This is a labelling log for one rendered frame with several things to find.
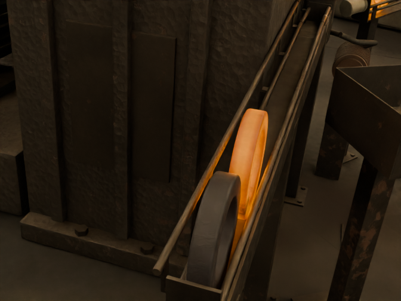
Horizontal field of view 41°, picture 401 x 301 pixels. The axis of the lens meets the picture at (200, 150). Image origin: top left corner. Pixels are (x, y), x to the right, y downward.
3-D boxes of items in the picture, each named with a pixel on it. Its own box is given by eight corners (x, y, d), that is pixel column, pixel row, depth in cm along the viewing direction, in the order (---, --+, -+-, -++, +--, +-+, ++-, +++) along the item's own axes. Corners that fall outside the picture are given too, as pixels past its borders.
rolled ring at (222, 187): (246, 150, 77) (224, 146, 78) (213, 235, 62) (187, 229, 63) (236, 242, 87) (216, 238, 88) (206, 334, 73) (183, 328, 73)
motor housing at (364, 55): (309, 178, 215) (335, 52, 189) (315, 153, 234) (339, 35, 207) (341, 185, 212) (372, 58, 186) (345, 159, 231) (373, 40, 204)
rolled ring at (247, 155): (254, 206, 100) (237, 203, 100) (272, 110, 97) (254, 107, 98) (239, 232, 82) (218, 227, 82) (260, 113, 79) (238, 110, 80)
